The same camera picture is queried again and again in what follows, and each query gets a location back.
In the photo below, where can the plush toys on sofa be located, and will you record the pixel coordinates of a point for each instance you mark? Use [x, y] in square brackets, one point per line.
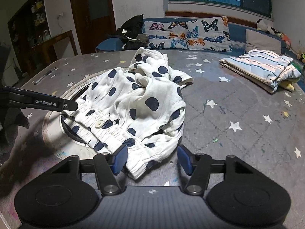
[262, 26]

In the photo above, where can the dark wooden side table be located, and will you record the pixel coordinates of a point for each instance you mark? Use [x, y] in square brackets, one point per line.
[47, 49]

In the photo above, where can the grey cushion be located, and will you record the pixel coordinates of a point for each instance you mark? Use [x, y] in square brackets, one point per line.
[259, 41]

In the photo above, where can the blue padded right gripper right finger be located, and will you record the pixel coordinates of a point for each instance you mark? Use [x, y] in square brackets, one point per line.
[198, 167]

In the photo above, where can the black bag on sofa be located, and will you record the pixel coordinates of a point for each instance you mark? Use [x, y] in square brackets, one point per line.
[130, 34]

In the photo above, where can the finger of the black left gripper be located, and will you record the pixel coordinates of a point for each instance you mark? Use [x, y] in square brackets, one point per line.
[22, 99]

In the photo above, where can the dark wooden shelf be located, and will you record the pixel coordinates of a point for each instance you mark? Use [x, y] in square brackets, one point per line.
[27, 28]

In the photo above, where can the butterfly print pillow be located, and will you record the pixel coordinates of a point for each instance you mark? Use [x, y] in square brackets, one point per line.
[197, 34]

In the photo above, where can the white navy polka dot garment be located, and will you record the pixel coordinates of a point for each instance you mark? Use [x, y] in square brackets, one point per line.
[140, 107]

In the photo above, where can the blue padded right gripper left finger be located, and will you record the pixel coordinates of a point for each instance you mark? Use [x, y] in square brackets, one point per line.
[107, 167]

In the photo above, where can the dark wooden door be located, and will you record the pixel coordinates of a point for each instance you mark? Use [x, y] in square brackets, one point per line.
[94, 22]

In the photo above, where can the striped folded blanket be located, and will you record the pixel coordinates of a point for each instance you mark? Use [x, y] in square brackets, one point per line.
[263, 67]

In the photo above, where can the yellow plush under blanket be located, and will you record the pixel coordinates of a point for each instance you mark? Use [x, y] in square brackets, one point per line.
[289, 84]

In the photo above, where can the black pen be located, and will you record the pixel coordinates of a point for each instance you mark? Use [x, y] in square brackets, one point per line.
[46, 74]

